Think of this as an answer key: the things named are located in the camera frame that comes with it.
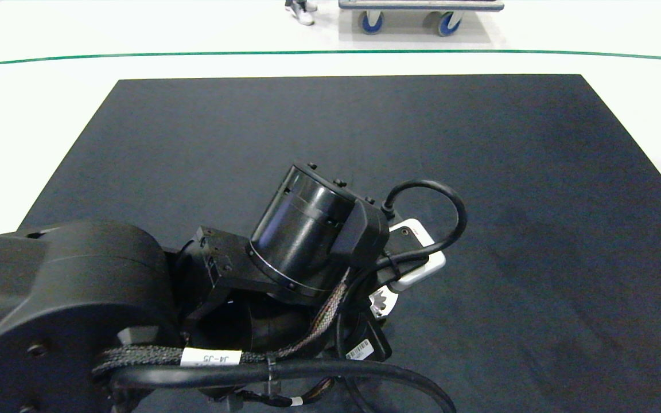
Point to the person's shoes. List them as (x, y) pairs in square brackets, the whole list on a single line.
[(303, 12)]

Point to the boxy silver wrist camera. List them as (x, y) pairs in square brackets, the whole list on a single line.
[(431, 267)]

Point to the grey cart with blue wheels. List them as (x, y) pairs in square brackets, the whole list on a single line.
[(422, 6)]

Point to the dark mat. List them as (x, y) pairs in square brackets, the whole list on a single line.
[(537, 229)]

